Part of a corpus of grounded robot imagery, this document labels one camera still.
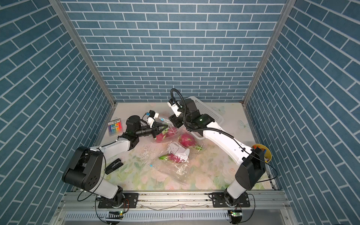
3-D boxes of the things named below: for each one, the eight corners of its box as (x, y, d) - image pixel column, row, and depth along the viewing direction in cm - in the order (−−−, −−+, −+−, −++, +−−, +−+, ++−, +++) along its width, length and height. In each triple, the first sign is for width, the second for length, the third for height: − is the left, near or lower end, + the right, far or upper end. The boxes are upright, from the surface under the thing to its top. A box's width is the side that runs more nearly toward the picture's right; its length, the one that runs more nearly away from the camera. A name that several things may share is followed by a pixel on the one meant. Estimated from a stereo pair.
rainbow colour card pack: (109, 137, 101) (108, 135, 100) (108, 123, 109) (107, 121, 108) (123, 132, 104) (122, 131, 102) (121, 119, 112) (120, 118, 110)
